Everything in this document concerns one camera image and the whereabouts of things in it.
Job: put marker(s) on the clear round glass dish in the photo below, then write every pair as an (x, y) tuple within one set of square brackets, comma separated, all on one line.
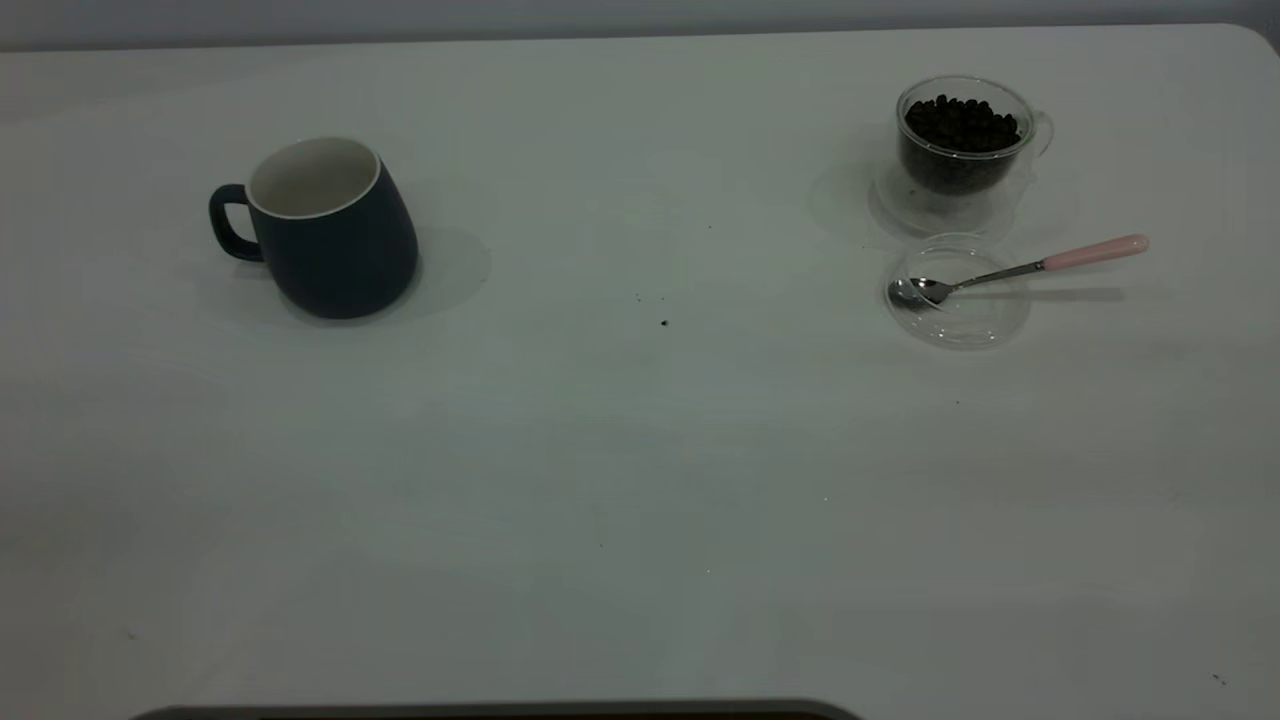
[(985, 322)]

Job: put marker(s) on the dark grey ceramic mug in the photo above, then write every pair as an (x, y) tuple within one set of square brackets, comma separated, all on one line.
[(340, 250)]

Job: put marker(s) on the clear glass cup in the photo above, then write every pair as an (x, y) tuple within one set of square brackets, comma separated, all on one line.
[(950, 208)]

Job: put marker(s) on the dark coffee beans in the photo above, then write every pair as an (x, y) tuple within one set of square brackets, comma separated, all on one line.
[(960, 125)]

